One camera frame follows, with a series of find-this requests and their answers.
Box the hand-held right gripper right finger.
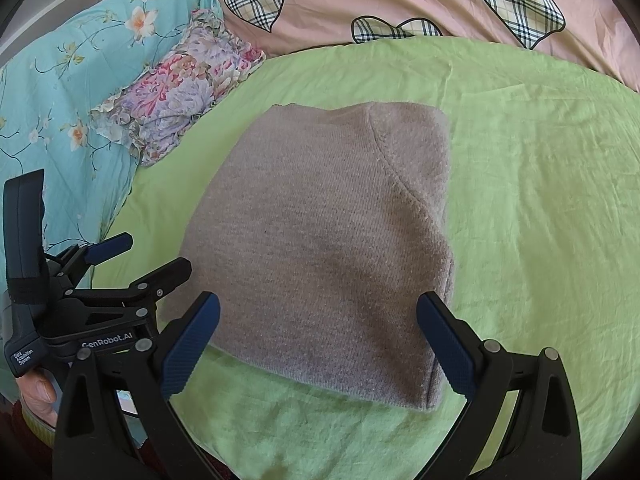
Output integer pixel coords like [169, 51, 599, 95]
[416, 291, 584, 480]

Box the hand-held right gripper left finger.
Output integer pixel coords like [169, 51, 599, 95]
[52, 290, 222, 480]

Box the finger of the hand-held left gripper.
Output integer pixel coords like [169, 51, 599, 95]
[66, 256, 194, 309]
[48, 237, 135, 287]

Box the beige knit sweater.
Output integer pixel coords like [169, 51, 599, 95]
[158, 101, 459, 413]

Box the person's left forearm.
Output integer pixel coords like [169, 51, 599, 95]
[9, 400, 57, 467]

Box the person's left hand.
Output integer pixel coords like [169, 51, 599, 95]
[15, 368, 59, 424]

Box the turquoise floral quilt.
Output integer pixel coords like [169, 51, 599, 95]
[0, 0, 232, 402]

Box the light green bed sheet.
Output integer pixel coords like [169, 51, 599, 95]
[94, 35, 640, 480]

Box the pink purple floral pillow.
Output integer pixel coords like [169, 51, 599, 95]
[89, 8, 268, 169]

